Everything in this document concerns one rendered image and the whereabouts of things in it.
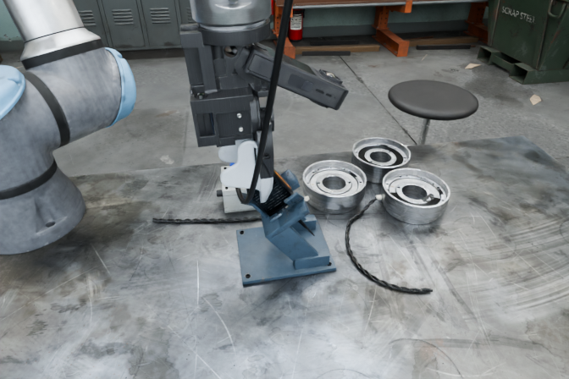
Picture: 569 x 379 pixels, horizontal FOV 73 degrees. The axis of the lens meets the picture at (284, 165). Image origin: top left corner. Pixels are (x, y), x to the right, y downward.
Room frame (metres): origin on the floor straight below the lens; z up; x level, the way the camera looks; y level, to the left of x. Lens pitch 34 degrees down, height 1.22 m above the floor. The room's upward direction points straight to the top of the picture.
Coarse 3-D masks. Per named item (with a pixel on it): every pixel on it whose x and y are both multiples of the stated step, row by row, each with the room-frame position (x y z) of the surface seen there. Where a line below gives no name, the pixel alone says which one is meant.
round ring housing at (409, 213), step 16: (384, 176) 0.52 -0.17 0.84; (400, 176) 0.54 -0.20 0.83; (416, 176) 0.54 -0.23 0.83; (432, 176) 0.53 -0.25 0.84; (384, 192) 0.48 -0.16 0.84; (400, 192) 0.49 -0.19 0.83; (416, 192) 0.51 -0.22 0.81; (432, 192) 0.49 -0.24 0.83; (448, 192) 0.48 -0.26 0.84; (400, 208) 0.45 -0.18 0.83; (416, 208) 0.44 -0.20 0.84; (432, 208) 0.44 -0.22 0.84
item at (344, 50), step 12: (432, 36) 4.22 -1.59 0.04; (468, 36) 4.18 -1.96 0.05; (300, 48) 3.76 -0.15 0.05; (312, 48) 3.76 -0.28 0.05; (324, 48) 3.77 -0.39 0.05; (336, 48) 3.79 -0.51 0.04; (348, 48) 3.80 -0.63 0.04; (360, 48) 3.81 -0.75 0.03; (372, 48) 3.83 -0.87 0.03; (420, 48) 3.88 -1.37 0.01; (432, 48) 3.89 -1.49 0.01; (444, 48) 3.90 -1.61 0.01; (456, 48) 3.90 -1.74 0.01; (468, 48) 3.91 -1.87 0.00
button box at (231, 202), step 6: (222, 168) 0.54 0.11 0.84; (222, 186) 0.49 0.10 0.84; (222, 192) 0.51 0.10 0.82; (228, 192) 0.48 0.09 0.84; (234, 192) 0.48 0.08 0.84; (246, 192) 0.48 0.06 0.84; (228, 198) 0.48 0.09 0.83; (234, 198) 0.48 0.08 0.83; (228, 204) 0.48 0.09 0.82; (234, 204) 0.48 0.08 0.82; (240, 204) 0.48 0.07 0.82; (228, 210) 0.48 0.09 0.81; (234, 210) 0.48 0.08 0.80; (240, 210) 0.48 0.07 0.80; (246, 210) 0.48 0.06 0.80
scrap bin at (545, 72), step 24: (504, 0) 3.52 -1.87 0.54; (528, 0) 3.21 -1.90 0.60; (552, 0) 2.95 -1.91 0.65; (504, 24) 3.47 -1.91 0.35; (528, 24) 3.18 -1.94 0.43; (552, 24) 2.93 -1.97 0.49; (480, 48) 3.61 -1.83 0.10; (504, 48) 3.41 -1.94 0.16; (528, 48) 3.14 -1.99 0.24; (552, 48) 2.93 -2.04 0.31; (528, 72) 2.98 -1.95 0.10; (552, 72) 3.01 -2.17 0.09
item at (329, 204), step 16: (336, 160) 0.57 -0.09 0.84; (304, 176) 0.52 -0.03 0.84; (320, 176) 0.54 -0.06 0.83; (336, 176) 0.54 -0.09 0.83; (352, 176) 0.55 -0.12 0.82; (304, 192) 0.50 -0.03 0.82; (336, 192) 0.49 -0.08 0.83; (320, 208) 0.48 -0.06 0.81; (336, 208) 0.47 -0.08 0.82; (352, 208) 0.48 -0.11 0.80
